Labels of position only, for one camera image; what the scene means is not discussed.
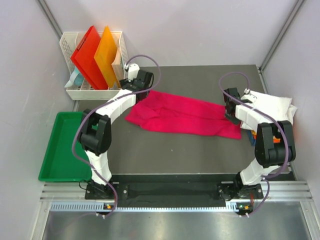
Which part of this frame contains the magenta t shirt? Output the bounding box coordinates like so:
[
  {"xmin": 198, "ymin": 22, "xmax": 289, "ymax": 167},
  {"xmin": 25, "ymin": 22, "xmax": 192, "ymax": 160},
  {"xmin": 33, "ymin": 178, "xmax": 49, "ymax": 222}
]
[{"xmin": 125, "ymin": 90, "xmax": 242, "ymax": 140}]

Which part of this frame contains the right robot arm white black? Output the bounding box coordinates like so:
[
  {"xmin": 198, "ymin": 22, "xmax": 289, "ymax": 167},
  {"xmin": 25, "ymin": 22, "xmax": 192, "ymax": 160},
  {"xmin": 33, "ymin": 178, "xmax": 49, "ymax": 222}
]
[{"xmin": 217, "ymin": 87, "xmax": 296, "ymax": 201}]

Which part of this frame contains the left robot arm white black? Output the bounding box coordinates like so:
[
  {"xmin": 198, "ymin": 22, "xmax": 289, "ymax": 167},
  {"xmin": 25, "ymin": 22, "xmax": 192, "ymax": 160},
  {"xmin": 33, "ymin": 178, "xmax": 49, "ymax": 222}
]
[{"xmin": 77, "ymin": 70, "xmax": 154, "ymax": 200}]

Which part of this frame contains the wooden board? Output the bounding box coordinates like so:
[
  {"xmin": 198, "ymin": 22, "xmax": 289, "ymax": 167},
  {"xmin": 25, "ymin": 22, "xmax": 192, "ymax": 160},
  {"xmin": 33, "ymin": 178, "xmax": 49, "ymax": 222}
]
[{"xmin": 112, "ymin": 47, "xmax": 125, "ymax": 88}]

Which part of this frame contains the orange plastic board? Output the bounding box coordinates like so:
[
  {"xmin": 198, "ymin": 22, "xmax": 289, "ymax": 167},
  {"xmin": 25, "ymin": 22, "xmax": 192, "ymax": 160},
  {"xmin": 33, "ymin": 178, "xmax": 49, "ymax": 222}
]
[{"xmin": 94, "ymin": 26, "xmax": 119, "ymax": 89}]

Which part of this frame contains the folded white t shirt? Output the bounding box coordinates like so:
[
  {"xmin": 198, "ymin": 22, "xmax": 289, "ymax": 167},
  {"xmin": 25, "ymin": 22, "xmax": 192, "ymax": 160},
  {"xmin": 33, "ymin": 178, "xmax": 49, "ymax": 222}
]
[{"xmin": 235, "ymin": 90, "xmax": 297, "ymax": 131}]

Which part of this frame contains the red plastic board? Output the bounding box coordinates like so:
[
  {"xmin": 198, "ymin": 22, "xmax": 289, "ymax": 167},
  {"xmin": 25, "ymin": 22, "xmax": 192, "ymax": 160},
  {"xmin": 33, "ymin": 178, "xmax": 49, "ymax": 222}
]
[{"xmin": 70, "ymin": 25, "xmax": 108, "ymax": 90}]

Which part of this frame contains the white plastic basket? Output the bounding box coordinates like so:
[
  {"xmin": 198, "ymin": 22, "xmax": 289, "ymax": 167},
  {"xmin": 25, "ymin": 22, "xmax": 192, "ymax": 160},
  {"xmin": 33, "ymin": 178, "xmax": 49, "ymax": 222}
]
[{"xmin": 59, "ymin": 31, "xmax": 129, "ymax": 101}]

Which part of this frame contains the green plastic tray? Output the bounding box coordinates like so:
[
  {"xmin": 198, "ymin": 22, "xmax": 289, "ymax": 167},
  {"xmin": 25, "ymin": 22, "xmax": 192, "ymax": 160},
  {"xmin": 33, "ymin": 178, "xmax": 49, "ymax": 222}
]
[{"xmin": 38, "ymin": 111, "xmax": 92, "ymax": 183}]

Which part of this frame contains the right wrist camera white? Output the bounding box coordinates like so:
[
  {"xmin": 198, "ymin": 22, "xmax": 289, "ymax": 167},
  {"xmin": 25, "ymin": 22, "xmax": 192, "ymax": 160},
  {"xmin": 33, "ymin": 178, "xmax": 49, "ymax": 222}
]
[{"xmin": 241, "ymin": 88, "xmax": 257, "ymax": 104}]

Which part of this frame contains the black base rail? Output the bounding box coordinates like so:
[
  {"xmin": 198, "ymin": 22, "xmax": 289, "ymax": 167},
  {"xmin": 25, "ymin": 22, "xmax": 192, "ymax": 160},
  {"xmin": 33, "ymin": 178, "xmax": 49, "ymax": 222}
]
[{"xmin": 90, "ymin": 173, "xmax": 264, "ymax": 207}]

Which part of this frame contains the white slotted cable duct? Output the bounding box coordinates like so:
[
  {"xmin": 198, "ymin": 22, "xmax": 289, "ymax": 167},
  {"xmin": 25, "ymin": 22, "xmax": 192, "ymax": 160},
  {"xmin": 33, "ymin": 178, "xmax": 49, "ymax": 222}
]
[{"xmin": 50, "ymin": 201, "xmax": 250, "ymax": 213}]

